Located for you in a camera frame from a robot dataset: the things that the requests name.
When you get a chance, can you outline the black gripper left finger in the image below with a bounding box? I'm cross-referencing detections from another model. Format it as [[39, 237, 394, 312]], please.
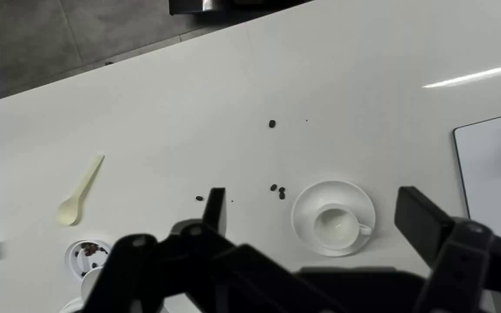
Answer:
[[81, 186, 321, 313]]

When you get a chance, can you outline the white tea cup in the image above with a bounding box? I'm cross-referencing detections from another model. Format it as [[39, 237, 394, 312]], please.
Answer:
[[311, 206, 373, 253]]

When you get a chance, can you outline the white flat tray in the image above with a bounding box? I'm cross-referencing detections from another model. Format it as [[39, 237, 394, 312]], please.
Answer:
[[450, 110, 501, 240]]

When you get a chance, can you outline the cream plastic spoon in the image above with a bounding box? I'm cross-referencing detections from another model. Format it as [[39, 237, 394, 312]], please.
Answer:
[[53, 153, 107, 228]]

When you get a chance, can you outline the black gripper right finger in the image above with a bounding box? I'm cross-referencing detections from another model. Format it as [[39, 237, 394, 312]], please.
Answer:
[[392, 185, 501, 313]]

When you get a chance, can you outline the dark coffee bean heap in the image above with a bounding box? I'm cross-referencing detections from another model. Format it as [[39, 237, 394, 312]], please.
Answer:
[[77, 242, 102, 259]]

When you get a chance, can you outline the white round container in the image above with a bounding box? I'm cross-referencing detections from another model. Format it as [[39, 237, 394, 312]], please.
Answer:
[[64, 239, 112, 280]]

